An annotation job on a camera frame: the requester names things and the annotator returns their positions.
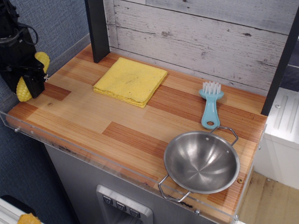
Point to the light blue scrub brush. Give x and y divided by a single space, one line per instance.
211 92

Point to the small stainless steel pan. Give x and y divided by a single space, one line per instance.
200 162

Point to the grey toy fridge cabinet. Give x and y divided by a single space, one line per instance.
80 180

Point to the black vertical post right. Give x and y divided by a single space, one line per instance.
282 65

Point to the yellow object bottom left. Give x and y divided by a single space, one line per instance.
28 219

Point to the white toy sink unit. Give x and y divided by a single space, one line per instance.
278 154

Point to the folded yellow cloth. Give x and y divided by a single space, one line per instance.
130 81

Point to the clear acrylic table guard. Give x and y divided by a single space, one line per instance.
130 140

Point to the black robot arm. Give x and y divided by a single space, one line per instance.
8 22

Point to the yellow plastic corn cob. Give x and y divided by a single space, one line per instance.
22 91

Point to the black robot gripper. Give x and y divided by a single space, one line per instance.
17 55

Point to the silver dispenser button panel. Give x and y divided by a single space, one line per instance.
119 209

